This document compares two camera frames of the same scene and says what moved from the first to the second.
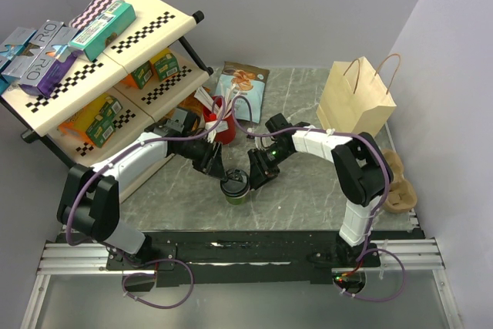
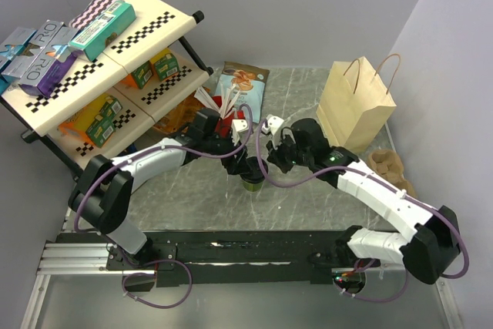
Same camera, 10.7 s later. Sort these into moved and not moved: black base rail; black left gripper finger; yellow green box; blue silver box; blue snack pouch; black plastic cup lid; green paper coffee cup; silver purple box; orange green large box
Moved: green paper coffee cup; black left gripper finger; black plastic cup lid
Not moved: silver purple box; yellow green box; blue snack pouch; orange green large box; black base rail; blue silver box
